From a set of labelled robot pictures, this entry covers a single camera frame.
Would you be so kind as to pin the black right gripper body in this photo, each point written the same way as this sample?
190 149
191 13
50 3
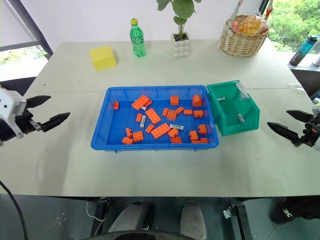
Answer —
311 131

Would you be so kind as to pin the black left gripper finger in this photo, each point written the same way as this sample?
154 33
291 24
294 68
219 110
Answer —
37 101
53 121

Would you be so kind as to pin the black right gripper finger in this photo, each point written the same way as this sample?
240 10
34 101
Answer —
282 131
298 115

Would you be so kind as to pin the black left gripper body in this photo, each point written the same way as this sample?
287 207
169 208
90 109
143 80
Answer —
24 120

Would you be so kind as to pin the green plastic bin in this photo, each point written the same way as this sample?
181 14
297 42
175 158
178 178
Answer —
232 110

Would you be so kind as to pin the dark side table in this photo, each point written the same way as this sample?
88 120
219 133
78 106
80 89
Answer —
306 77

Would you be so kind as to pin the small orange block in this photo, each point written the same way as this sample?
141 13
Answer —
129 132
116 105
139 117
149 128
179 110
165 112
188 112

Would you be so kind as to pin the teal dark water bottle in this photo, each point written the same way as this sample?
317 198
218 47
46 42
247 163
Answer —
302 51

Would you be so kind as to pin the blue plastic tray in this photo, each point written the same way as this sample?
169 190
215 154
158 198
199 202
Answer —
117 135

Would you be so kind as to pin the yellow sponge block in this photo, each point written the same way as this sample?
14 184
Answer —
103 58

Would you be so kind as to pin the black shoe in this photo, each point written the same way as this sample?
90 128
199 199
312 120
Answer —
287 212

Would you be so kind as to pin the flat orange block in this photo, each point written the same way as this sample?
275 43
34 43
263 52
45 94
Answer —
200 141

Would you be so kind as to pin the square orange block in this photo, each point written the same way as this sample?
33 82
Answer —
138 137
174 100
176 140
173 132
172 115

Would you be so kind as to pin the wicker basket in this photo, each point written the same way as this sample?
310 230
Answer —
242 42

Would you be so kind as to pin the metal clamp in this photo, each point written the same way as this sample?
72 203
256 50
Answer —
228 213

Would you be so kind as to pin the black table leg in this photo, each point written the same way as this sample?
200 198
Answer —
243 222

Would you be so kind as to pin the bagged bread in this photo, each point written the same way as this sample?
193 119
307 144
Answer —
250 25

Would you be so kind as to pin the green soda bottle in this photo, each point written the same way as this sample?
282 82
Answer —
137 40

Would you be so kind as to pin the grey rounded shape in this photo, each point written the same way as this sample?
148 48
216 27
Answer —
192 218
130 217

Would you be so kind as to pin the white bubble plant pot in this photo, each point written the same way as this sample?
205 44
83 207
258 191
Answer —
181 48

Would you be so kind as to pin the green leafy plant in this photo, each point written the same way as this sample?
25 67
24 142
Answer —
183 10

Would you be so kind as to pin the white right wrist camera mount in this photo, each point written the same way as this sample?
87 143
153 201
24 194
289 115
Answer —
316 108

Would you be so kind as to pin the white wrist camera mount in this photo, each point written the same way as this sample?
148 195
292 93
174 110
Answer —
316 108
8 103

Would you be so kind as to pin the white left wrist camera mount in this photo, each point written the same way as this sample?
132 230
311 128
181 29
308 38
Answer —
8 103

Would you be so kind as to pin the dark window frame beam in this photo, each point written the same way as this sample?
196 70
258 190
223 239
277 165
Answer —
35 32

